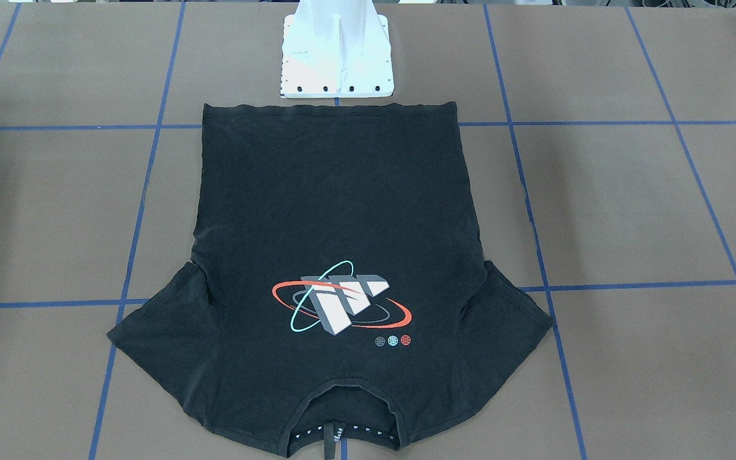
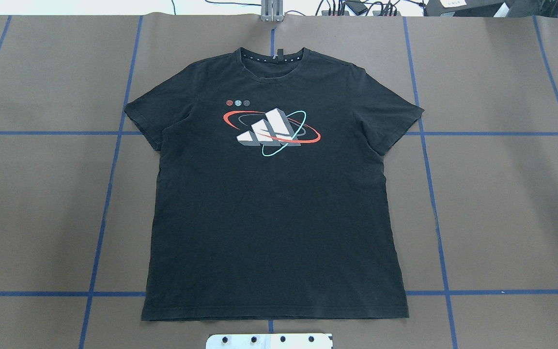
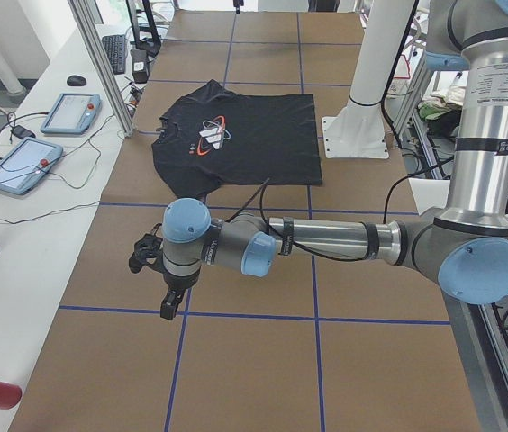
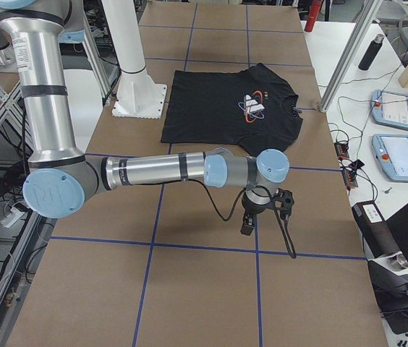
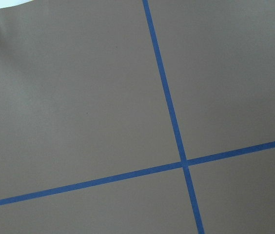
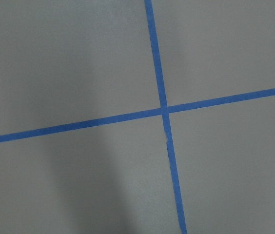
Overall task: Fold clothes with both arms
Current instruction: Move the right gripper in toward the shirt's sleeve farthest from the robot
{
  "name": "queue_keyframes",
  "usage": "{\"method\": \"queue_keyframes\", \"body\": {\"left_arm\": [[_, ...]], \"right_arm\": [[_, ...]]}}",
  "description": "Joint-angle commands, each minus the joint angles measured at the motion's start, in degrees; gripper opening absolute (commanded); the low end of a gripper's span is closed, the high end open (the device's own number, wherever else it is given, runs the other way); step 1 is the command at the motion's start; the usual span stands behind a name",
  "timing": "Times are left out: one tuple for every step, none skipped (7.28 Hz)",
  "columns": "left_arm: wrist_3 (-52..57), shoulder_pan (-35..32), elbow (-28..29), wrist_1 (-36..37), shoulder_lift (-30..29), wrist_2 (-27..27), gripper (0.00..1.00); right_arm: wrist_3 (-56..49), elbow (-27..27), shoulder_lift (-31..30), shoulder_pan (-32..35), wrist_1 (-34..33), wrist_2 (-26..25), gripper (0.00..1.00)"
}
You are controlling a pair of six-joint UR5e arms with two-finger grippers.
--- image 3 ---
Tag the black t-shirt with logo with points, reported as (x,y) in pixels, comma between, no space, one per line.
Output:
(214,137)

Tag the black monitor stand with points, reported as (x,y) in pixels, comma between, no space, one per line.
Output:
(145,36)

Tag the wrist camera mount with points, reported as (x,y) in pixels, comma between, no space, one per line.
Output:
(148,252)

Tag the blue teach pendant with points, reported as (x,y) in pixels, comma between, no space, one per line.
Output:
(26,165)
(72,114)

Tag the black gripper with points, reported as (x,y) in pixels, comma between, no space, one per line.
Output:
(177,283)

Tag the aluminium frame post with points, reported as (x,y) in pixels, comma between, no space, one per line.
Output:
(86,24)

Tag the black power adapter box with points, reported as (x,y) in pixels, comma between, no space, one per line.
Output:
(140,66)

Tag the far blue teach pendant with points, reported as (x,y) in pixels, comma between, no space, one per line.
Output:
(72,114)

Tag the black computer mouse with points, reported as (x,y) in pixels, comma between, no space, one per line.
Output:
(76,80)

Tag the near blue teach pendant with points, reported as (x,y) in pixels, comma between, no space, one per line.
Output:
(26,165)

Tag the white camera pole base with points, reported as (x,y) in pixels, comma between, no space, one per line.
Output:
(358,130)

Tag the black keyboard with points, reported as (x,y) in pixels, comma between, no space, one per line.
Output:
(115,50)

